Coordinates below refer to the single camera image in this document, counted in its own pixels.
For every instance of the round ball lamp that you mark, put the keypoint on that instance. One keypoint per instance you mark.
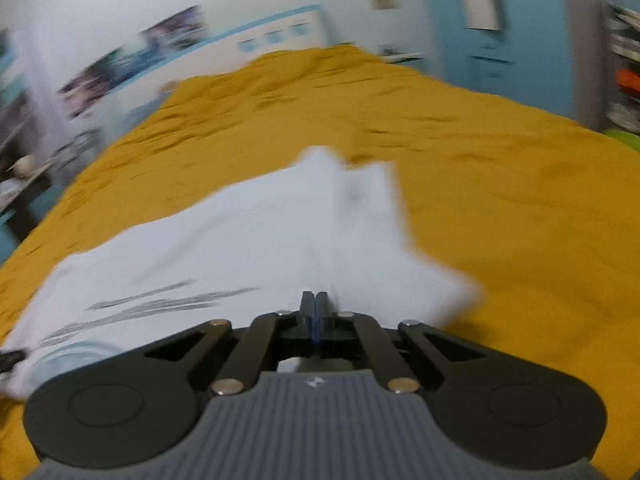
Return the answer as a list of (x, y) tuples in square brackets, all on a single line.
[(24, 166)]

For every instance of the grey desk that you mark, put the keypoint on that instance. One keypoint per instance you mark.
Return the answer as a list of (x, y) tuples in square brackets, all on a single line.
[(20, 195)]

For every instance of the white t-shirt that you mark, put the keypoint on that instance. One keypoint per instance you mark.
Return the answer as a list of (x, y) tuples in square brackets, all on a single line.
[(250, 235)]

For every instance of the yellow blanket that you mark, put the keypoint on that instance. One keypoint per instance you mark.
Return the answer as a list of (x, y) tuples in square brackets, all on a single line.
[(500, 185)]

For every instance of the bookshelf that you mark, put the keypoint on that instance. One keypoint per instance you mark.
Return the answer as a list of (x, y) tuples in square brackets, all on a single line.
[(625, 60)]

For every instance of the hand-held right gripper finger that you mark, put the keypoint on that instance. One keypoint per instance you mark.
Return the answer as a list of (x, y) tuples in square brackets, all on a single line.
[(310, 322), (321, 322)]

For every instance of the wall poster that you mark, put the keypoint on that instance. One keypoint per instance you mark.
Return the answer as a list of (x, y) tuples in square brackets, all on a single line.
[(175, 30), (92, 82)]

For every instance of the grey metal rack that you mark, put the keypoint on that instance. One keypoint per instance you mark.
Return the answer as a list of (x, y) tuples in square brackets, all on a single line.
[(75, 150)]

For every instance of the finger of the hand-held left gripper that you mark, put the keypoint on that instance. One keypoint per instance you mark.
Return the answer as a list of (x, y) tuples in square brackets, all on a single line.
[(10, 360)]

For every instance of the white headboard with blue trim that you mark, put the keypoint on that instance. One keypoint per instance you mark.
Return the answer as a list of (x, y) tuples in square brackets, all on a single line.
[(225, 55)]

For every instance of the green object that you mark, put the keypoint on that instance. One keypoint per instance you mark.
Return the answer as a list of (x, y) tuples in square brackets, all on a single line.
[(625, 139)]

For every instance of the blue wardrobe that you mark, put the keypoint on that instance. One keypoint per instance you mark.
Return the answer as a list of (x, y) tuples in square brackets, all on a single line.
[(525, 35)]

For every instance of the wall socket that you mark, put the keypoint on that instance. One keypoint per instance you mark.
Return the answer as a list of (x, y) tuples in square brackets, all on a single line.
[(384, 3)]

